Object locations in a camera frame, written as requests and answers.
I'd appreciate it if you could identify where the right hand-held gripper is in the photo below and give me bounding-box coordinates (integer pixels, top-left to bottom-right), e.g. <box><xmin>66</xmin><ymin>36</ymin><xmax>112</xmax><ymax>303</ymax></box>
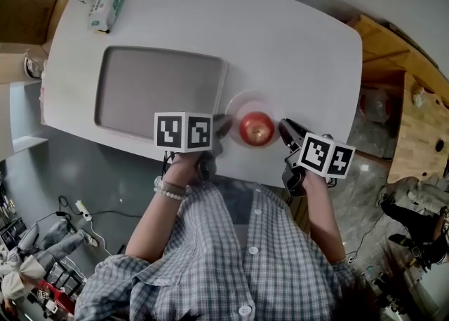
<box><xmin>278</xmin><ymin>118</ymin><xmax>356</xmax><ymax>198</ymax></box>

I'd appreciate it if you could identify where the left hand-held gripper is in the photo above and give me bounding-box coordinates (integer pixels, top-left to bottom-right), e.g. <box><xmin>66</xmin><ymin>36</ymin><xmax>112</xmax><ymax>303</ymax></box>
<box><xmin>154</xmin><ymin>111</ymin><xmax>234</xmax><ymax>182</ymax></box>

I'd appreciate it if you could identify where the red apple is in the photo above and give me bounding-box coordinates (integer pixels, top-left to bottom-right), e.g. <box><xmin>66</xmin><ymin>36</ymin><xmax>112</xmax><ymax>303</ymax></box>
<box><xmin>239</xmin><ymin>111</ymin><xmax>276</xmax><ymax>146</ymax></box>

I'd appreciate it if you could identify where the white round plate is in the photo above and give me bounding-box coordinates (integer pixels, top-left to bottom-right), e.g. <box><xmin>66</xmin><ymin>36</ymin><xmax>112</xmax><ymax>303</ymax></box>
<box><xmin>224</xmin><ymin>90</ymin><xmax>286</xmax><ymax>149</ymax></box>

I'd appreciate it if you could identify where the person's right forearm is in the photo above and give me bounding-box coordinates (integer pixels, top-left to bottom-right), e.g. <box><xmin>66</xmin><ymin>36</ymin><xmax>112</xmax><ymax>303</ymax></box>
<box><xmin>301</xmin><ymin>171</ymin><xmax>347</xmax><ymax>264</ymax></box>

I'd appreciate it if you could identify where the person's left forearm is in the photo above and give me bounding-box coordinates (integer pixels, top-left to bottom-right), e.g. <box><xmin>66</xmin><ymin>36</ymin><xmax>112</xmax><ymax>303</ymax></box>
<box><xmin>125</xmin><ymin>153</ymin><xmax>206</xmax><ymax>264</ymax></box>

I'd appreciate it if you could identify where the grey rectangular tray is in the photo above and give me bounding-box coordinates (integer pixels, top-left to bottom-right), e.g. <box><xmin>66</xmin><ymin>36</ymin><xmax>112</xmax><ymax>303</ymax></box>
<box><xmin>93</xmin><ymin>45</ymin><xmax>229</xmax><ymax>142</ymax></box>

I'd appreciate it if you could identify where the silver wrist watch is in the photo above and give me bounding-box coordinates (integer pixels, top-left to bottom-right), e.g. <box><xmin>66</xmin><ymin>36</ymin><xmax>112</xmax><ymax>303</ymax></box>
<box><xmin>154</xmin><ymin>175</ymin><xmax>189</xmax><ymax>197</ymax></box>

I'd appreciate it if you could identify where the wooden bench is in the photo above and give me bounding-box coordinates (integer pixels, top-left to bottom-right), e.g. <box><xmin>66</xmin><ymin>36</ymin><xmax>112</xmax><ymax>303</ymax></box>
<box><xmin>347</xmin><ymin>13</ymin><xmax>449</xmax><ymax>184</ymax></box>

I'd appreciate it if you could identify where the plaid button shirt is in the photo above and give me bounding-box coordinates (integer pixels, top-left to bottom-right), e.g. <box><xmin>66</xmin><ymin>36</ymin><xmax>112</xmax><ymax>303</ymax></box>
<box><xmin>74</xmin><ymin>181</ymin><xmax>375</xmax><ymax>321</ymax></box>

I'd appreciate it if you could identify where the white power strip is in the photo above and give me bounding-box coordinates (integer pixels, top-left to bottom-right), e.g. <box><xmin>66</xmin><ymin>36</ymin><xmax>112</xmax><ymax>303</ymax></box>
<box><xmin>74</xmin><ymin>200</ymin><xmax>93</xmax><ymax>222</ymax></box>

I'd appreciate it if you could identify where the white wet wipes packet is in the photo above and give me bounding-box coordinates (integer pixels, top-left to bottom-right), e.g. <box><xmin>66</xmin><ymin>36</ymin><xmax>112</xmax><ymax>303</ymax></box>
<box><xmin>86</xmin><ymin>0</ymin><xmax>132</xmax><ymax>34</ymax></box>

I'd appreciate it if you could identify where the brown cardboard box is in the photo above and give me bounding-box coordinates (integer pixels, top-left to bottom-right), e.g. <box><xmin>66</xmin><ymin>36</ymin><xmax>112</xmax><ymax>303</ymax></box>
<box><xmin>0</xmin><ymin>0</ymin><xmax>73</xmax><ymax>47</ymax></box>

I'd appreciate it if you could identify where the white bead bracelet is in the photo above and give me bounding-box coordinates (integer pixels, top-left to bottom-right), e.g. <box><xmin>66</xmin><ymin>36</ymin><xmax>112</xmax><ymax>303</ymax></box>
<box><xmin>153</xmin><ymin>186</ymin><xmax>189</xmax><ymax>202</ymax></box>

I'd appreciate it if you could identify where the black floor cable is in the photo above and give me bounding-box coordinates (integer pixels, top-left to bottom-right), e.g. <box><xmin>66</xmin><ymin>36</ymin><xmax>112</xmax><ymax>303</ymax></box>
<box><xmin>55</xmin><ymin>194</ymin><xmax>143</xmax><ymax>231</ymax></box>

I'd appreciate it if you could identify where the white floor cable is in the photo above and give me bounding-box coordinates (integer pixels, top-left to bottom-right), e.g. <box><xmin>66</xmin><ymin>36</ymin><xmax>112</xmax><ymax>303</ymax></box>
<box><xmin>89</xmin><ymin>219</ymin><xmax>114</xmax><ymax>257</ymax></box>

